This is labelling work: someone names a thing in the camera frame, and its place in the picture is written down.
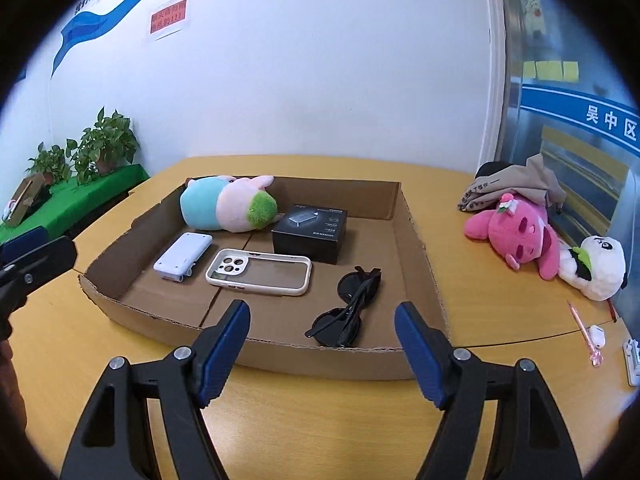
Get panda plush toy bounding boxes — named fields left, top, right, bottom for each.
left=557, top=235, right=627, bottom=302

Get blue window banner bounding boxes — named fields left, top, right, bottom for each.
left=521, top=82, right=640, bottom=156

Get green table cloth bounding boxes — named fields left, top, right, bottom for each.
left=0, top=162, right=151, bottom=246

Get red wall notice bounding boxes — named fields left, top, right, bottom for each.
left=148, top=0, right=192, bottom=41

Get brown paper box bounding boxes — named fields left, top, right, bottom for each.
left=2, top=176, right=43, bottom=228

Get small black product box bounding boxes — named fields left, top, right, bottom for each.
left=271, top=203, right=348, bottom=266

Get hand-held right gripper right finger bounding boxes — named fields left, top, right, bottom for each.
left=394, top=301, right=583, bottom=480

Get white phone case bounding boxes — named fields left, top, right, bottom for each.
left=206, top=248, right=313, bottom=297

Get white folding device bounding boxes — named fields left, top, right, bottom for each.
left=153, top=232, right=212, bottom=283

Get small potted plant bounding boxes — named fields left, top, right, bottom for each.
left=26, top=142, right=71, bottom=186

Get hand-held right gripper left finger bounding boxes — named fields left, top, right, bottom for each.
left=60, top=299, right=251, bottom=480

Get white plastic device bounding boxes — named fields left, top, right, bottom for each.
left=622, top=338, right=640, bottom=387

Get shallow cardboard box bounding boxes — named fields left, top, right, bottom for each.
left=78, top=176, right=449, bottom=381

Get large potted plant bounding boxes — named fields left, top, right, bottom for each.
left=67, top=106, right=141, bottom=186

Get pink pen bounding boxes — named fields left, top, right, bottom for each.
left=566, top=300, right=604, bottom=367

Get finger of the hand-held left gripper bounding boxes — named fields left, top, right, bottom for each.
left=0, top=235, right=78, bottom=313
left=0, top=226, right=49, bottom=266

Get sheep cartoon poster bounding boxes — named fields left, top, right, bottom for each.
left=520, top=0, right=548, bottom=41

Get black sunglasses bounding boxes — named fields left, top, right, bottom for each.
left=305, top=266, right=382, bottom=348

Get teal and pink plush toy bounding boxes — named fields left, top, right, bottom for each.
left=180, top=175, right=279, bottom=233

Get beige cloth bag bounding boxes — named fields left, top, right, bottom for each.
left=457, top=154, right=568, bottom=216

